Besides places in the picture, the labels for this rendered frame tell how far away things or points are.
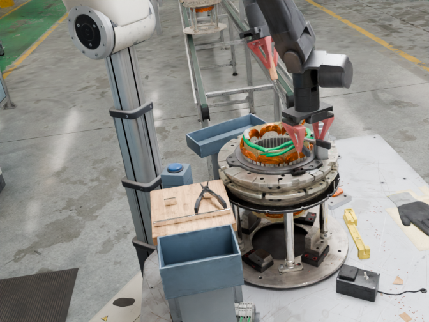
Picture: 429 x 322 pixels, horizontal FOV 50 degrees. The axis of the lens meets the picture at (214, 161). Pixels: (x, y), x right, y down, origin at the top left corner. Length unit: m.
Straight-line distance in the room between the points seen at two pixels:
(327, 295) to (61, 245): 2.04
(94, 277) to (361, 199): 1.59
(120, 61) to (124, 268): 1.53
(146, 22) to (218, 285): 0.78
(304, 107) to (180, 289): 0.48
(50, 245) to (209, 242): 2.07
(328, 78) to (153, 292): 0.74
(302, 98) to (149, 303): 0.67
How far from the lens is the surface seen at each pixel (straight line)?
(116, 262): 2.72
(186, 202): 1.13
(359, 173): 1.77
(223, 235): 1.05
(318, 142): 1.11
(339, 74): 0.99
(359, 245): 1.41
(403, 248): 1.43
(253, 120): 1.56
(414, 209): 1.56
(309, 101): 1.04
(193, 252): 1.06
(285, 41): 0.96
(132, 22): 1.34
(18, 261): 3.01
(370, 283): 1.24
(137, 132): 1.45
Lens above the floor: 1.68
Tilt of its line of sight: 28 degrees down
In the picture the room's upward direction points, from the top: 7 degrees counter-clockwise
